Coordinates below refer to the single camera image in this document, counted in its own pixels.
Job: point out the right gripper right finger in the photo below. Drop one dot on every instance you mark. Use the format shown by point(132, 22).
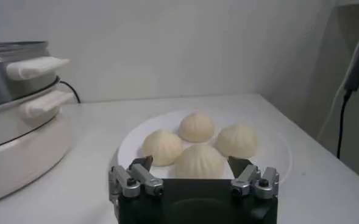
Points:
point(246, 178)

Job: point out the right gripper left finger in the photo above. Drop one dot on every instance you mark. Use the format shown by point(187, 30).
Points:
point(148, 181)

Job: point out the white steamed baozi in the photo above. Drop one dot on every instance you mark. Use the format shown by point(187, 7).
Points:
point(199, 161)
point(162, 147)
point(237, 140)
point(196, 127)

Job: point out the white round plate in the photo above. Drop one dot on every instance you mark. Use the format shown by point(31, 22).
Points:
point(270, 159)

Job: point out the white electric cooker base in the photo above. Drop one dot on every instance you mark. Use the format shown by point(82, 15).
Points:
point(20, 152)

